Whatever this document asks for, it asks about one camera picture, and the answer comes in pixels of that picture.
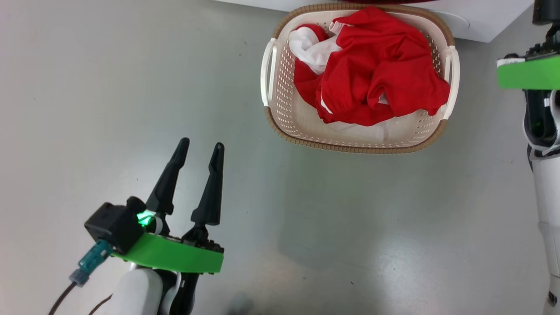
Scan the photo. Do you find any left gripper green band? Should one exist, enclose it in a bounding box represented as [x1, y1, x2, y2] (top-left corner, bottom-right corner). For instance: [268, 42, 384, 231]
[112, 138, 225, 274]

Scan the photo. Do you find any round drain filter cover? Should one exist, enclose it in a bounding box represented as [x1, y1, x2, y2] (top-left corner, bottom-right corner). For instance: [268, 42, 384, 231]
[431, 11, 469, 31]

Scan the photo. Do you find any white washing machine body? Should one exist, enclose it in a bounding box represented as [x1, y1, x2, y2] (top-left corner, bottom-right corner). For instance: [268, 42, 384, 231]
[214, 0, 534, 43]

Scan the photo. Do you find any red and white garment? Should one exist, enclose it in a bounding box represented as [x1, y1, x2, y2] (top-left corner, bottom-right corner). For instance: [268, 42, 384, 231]
[289, 7, 451, 127]

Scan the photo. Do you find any left teal cable connector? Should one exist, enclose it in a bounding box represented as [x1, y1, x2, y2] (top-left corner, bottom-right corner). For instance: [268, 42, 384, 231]
[69, 240, 113, 287]

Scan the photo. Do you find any cream basket with brown rim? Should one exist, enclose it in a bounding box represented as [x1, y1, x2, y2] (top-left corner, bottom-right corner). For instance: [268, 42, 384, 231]
[261, 2, 461, 154]

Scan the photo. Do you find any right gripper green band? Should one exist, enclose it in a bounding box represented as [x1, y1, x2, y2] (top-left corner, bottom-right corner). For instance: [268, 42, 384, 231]
[497, 24, 560, 90]

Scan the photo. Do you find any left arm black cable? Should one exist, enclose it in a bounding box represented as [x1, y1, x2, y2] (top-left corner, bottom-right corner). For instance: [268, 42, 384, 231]
[47, 282, 77, 315]

